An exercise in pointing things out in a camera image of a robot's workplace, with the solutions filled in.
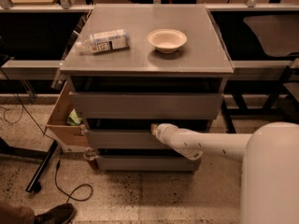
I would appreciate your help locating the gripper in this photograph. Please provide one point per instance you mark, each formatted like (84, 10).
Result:
(162, 132)

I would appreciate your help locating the grey drawer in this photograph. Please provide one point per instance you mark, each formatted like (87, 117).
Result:
(112, 105)
(155, 164)
(123, 139)

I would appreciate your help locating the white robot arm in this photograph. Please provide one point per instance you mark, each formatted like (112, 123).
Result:
(270, 166)

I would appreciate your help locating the grey bottom drawer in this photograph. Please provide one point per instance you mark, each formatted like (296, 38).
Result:
(155, 164)

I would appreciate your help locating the grey drawer cabinet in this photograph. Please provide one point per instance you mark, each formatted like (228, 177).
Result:
(200, 66)

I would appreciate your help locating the grey top drawer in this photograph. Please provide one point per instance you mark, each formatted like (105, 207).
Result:
(112, 105)

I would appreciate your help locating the clear glass jar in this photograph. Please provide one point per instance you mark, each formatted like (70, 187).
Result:
(90, 157)

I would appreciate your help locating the black desk leg right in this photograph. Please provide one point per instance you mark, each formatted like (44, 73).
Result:
(241, 110)

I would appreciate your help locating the black desk leg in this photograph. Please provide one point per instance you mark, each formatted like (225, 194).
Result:
(45, 156)
(241, 110)

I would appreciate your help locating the green crumpled bag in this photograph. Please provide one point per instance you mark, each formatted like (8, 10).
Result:
(73, 118)

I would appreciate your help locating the cardboard box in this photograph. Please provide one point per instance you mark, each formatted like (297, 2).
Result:
(71, 137)

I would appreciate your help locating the white paper bowl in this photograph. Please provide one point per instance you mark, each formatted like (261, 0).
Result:
(167, 40)

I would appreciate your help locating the plastic water bottle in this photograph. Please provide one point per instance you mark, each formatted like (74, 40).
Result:
(104, 41)

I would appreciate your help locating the black shoe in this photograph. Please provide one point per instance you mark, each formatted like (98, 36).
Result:
(61, 214)

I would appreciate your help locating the black desk leg left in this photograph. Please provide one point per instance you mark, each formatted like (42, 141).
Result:
(45, 156)

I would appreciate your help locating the black office chair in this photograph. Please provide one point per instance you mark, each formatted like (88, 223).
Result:
(278, 36)

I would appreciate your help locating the brown trouser leg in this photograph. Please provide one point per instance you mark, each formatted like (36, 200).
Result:
(16, 214)

